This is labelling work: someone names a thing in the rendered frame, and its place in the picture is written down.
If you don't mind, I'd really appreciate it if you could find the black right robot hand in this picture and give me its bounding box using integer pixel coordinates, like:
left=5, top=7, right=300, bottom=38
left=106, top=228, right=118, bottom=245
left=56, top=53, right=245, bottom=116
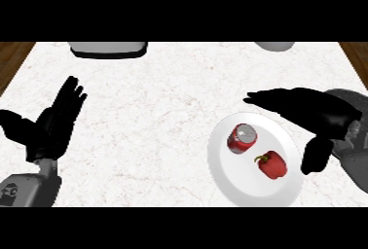
left=240, top=87, right=363, bottom=176

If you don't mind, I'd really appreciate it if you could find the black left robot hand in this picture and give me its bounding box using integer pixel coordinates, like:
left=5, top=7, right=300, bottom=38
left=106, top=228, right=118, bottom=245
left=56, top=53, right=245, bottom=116
left=0, top=75, right=88, bottom=163

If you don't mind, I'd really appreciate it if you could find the red soda can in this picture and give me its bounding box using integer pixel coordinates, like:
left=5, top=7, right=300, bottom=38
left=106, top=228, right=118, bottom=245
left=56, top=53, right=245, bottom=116
left=226, top=123, right=258, bottom=155

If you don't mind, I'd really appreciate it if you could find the white plate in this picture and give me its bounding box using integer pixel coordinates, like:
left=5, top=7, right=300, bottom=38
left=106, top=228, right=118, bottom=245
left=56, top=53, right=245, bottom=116
left=206, top=112, right=304, bottom=208

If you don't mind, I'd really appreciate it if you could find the red bell pepper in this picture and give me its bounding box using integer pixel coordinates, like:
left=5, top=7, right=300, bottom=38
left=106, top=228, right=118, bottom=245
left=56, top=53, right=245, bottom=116
left=252, top=150, right=289, bottom=181

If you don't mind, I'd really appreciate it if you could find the pale grey round object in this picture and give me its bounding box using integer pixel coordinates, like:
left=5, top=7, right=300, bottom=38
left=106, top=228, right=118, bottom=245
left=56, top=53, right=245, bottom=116
left=252, top=42, right=295, bottom=53

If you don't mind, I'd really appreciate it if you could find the grey and black appliance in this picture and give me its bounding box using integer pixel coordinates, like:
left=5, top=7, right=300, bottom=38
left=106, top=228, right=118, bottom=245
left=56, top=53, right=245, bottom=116
left=67, top=42, right=149, bottom=60

